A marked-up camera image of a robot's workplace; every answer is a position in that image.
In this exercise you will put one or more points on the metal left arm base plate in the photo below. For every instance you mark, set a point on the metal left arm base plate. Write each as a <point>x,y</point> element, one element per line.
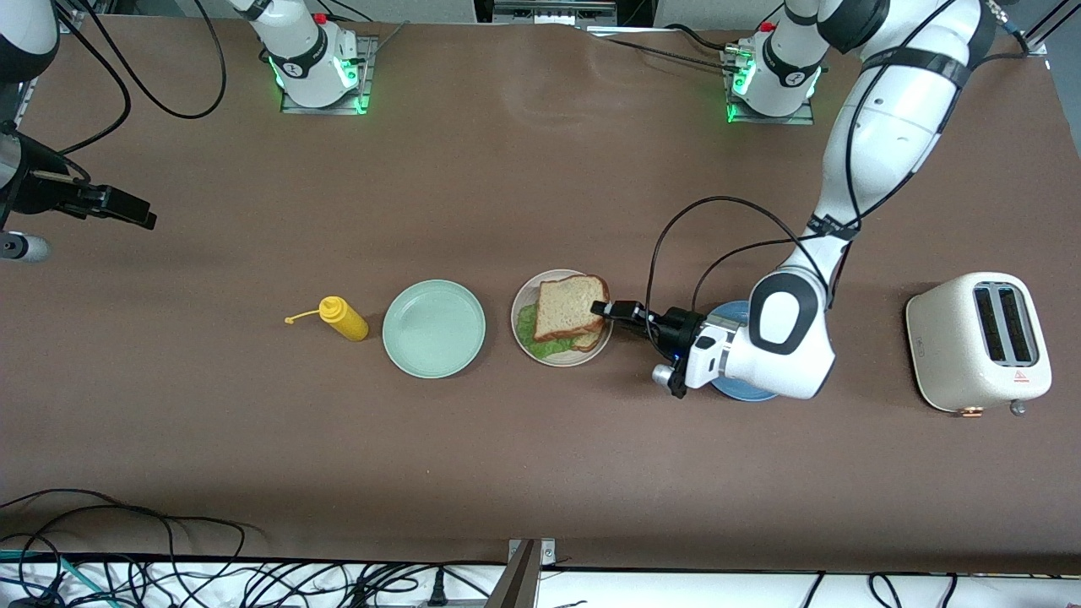
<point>806,114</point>

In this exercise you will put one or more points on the small metal bracket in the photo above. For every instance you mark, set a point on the small metal bracket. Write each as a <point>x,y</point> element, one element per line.
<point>547,553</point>

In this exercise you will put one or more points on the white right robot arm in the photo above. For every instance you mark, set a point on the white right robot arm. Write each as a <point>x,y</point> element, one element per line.
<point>21,34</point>

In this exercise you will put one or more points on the blue round plate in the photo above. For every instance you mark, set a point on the blue round plate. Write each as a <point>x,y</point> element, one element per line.
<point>733,314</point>

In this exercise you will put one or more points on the black power plug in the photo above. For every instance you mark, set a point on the black power plug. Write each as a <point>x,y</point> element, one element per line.
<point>437,591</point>

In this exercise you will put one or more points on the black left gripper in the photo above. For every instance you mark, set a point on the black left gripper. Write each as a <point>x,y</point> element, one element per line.
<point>678,328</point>

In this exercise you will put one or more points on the cream white toaster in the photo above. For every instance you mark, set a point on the cream white toaster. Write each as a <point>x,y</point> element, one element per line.
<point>942,355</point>

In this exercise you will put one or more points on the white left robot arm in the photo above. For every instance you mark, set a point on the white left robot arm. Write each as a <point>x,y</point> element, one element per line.
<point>878,143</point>

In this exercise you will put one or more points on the green lettuce leaf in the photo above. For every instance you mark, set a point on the green lettuce leaf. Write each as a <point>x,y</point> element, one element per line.
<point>540,342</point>

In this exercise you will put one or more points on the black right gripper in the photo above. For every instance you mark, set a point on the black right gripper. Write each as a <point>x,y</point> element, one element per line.
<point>35,191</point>

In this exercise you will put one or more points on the yellow mustard squeeze bottle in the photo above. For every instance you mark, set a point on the yellow mustard squeeze bottle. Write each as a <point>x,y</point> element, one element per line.
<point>346,319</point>

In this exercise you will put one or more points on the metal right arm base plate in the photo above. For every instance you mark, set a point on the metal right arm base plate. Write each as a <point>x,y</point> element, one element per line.
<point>366,84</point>

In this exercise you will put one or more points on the brown bread slice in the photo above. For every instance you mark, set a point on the brown bread slice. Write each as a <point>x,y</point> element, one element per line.
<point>566,308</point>
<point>591,340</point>

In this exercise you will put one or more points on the beige round plate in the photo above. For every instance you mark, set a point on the beige round plate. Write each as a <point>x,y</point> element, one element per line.
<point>524,295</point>

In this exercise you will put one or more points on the green round plate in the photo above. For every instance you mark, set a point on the green round plate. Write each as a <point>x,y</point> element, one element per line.
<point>433,329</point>

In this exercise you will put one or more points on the aluminium frame rail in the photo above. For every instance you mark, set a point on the aluminium frame rail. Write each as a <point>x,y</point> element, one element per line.
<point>1043,29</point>
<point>25,97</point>

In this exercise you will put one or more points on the aluminium extrusion bar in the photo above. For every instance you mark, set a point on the aluminium extrusion bar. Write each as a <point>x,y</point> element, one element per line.
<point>549,13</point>

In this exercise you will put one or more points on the grey metal post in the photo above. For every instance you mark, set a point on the grey metal post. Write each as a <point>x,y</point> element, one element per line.
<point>517,583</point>

